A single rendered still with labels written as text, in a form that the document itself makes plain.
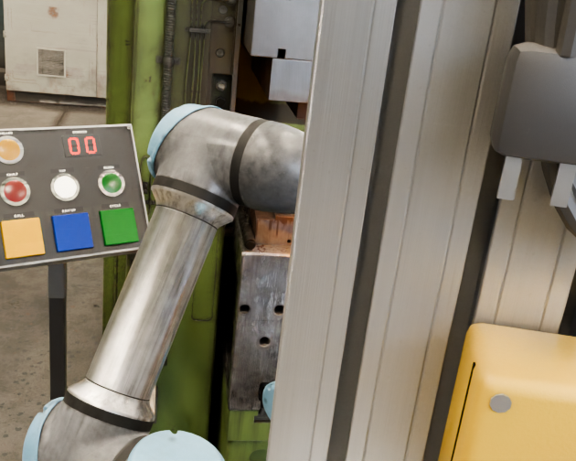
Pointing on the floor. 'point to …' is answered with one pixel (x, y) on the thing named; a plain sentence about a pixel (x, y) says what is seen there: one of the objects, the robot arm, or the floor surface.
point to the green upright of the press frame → (179, 362)
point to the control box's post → (58, 328)
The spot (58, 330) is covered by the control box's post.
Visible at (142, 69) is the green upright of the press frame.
